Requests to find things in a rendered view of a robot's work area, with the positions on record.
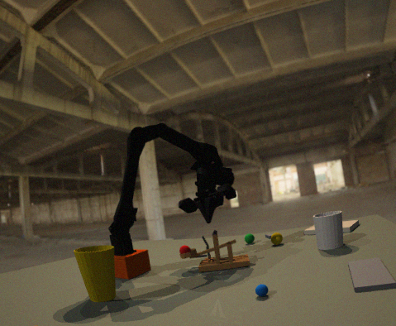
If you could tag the green ball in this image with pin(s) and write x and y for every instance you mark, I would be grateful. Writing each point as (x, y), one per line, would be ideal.
(249, 238)

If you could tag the blue ball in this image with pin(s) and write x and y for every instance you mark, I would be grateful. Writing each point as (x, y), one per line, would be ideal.
(261, 290)

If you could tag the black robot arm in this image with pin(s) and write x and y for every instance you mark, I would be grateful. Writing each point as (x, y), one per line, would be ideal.
(204, 153)

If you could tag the olive yellow cup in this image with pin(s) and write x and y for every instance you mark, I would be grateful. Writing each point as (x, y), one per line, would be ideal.
(97, 268)

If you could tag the yellow ball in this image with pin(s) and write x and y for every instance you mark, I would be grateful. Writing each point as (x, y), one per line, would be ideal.
(276, 238)

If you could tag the grey open cylinder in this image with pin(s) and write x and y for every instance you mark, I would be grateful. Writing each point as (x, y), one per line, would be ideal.
(328, 228)

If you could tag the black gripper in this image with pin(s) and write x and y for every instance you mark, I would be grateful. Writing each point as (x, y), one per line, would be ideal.
(207, 200)

